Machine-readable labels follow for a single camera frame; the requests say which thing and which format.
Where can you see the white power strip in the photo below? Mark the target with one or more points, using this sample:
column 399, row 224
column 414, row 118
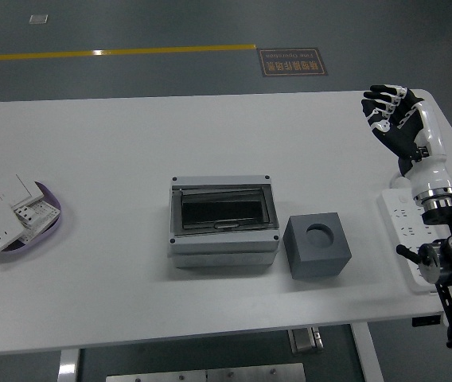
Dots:
column 403, row 223

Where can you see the grey metal under-table bracket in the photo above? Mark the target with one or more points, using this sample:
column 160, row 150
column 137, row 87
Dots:
column 305, row 340

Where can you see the purple plastic tray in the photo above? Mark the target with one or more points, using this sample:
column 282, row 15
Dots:
column 47, row 238

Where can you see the small metal floor plate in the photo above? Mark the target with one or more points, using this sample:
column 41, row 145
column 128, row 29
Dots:
column 38, row 18

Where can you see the white table leg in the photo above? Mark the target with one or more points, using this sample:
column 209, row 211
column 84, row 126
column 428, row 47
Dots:
column 367, row 354
column 68, row 366

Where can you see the black table control box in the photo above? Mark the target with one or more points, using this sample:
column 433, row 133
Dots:
column 426, row 320

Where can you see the brown floor sign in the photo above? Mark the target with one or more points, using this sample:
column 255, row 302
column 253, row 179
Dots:
column 293, row 62

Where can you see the white wall switch plate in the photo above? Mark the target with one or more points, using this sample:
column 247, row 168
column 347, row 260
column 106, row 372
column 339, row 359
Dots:
column 11, row 191

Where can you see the grey plastic enclosure box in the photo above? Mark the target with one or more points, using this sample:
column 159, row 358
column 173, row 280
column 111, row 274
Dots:
column 222, row 248

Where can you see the small white socket insert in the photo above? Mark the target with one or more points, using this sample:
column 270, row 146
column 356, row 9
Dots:
column 26, row 215

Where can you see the yellow floor tape line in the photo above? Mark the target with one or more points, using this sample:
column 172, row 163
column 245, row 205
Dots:
column 110, row 52

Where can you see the grey cube with round hole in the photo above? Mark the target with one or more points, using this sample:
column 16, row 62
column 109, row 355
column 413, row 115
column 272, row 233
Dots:
column 317, row 262

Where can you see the white and black robot right hand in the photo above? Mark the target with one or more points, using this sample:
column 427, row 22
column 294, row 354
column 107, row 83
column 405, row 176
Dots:
column 429, row 171

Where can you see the metal base plate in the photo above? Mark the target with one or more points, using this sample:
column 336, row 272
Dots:
column 206, row 374

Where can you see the white perforated socket backplate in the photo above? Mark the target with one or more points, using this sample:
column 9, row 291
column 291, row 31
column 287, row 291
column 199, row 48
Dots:
column 45, row 213

